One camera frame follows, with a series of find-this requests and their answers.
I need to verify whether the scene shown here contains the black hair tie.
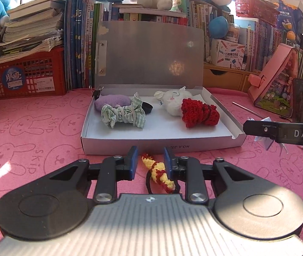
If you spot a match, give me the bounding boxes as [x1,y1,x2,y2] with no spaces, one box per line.
[141,101,154,115]

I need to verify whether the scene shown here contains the white box with colourful print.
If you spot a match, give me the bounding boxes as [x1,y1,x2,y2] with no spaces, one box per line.
[210,38,246,71]

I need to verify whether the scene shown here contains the black smartphone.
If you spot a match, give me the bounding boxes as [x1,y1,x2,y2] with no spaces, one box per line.
[291,77,303,125]

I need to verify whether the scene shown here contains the row of thin blue books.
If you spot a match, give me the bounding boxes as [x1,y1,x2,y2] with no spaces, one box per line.
[65,0,113,90]

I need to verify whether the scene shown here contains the small white plush toy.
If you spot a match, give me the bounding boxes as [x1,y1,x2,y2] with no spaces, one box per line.
[154,89,193,106]

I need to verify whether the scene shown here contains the big blue round plush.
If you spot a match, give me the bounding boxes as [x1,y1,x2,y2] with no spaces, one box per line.
[189,0,235,39]

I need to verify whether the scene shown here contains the white paper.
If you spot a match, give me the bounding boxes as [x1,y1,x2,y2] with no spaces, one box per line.
[247,116,288,154]

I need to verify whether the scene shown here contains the row of upright books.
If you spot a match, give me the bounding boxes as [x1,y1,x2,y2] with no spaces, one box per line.
[177,0,288,73]

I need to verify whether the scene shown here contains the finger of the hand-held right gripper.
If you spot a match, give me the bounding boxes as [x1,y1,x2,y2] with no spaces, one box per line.
[243,119,276,139]

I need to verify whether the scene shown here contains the blue printed carton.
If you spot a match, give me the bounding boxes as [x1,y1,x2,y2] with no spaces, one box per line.
[272,0,303,50]

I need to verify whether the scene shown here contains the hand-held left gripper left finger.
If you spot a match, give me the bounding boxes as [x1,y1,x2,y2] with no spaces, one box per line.
[45,146,139,203]

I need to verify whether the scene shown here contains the pink triangular toy case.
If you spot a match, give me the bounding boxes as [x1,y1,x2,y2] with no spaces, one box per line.
[247,44,303,119]

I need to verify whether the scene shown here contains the pile of worn books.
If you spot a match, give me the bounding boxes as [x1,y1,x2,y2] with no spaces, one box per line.
[0,0,67,66]

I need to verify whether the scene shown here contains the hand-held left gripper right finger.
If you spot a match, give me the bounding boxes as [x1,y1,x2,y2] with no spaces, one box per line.
[163,147,260,205]

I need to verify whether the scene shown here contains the white cardboard box with lid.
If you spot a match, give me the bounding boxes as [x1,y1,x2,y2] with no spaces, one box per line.
[81,20,248,156]

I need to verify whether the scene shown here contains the pink bunny-print mat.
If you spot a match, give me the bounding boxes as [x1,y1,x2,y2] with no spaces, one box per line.
[0,86,303,249]

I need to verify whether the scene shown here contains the green checked cloth bundle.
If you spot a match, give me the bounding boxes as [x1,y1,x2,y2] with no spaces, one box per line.
[101,92,146,129]

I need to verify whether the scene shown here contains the red crochet scrunchie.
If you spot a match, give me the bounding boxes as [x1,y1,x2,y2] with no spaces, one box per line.
[181,98,220,128]

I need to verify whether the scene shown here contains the small red plastic basket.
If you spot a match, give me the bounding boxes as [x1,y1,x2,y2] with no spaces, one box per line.
[235,0,280,26]

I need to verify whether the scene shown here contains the black binder clip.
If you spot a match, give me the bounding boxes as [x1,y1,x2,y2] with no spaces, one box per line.
[91,85,104,101]

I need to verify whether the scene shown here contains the flat books under plush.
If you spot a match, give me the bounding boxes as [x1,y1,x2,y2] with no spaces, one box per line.
[111,4,190,26]

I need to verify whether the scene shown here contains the purple plush pad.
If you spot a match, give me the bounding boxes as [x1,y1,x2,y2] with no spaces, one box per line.
[94,94,132,112]

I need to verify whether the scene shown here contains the thin metal rod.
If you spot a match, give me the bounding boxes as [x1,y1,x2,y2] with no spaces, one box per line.
[232,101,265,119]

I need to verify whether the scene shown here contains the yellow and red crochet band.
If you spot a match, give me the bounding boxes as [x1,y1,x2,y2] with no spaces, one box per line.
[140,153,182,195]

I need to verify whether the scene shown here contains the large red plastic basket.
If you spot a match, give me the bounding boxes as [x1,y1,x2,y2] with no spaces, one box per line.
[0,45,68,102]

